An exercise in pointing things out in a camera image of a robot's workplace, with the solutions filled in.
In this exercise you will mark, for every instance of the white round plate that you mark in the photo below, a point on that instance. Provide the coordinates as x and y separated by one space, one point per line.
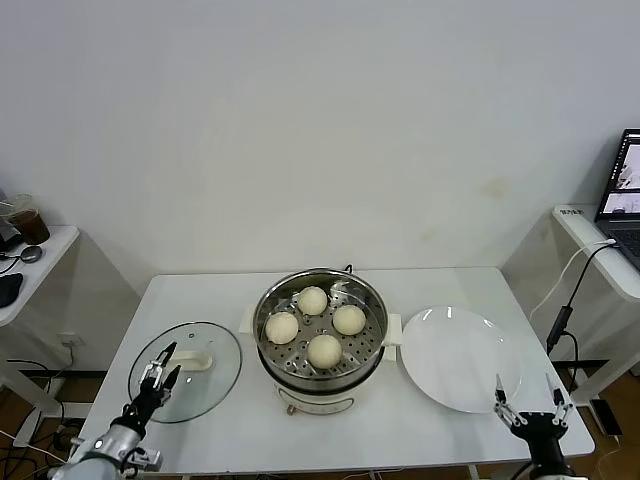
460 350

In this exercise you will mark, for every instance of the open black laptop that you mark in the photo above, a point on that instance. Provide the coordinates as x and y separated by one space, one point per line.
625 170

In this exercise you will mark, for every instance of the dark tablet screen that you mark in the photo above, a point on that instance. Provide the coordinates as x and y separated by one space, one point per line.
6 235

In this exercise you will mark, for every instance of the white wall socket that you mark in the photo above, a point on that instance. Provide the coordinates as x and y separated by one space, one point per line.
71 341

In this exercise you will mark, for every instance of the black pouch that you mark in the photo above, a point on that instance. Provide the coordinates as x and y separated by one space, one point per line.
10 290

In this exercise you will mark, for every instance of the plastic cup of brown drink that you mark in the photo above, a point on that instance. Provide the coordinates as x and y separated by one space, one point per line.
32 225

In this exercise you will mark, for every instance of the white steamed baozi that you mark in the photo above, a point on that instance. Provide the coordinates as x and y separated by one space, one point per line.
282 327
349 320
313 300
325 350

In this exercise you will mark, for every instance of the stainless steel steamer pot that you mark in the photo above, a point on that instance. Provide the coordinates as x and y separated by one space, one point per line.
370 345

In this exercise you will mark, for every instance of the white side desk with cup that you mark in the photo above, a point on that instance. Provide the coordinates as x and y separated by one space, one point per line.
55 250

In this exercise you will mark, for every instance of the black laptop power adapter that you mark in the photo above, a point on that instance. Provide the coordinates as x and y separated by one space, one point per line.
560 327

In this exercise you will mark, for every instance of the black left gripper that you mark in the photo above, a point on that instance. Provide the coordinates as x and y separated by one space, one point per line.
150 400

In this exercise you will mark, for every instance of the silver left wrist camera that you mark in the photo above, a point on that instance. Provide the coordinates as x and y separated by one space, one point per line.
145 457

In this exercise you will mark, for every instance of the black floor power strip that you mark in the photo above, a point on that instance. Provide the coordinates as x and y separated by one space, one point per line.
607 417

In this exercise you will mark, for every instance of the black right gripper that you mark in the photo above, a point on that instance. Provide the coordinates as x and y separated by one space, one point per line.
542 430

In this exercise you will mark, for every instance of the small printed desk label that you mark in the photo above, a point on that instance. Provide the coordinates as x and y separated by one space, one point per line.
572 211

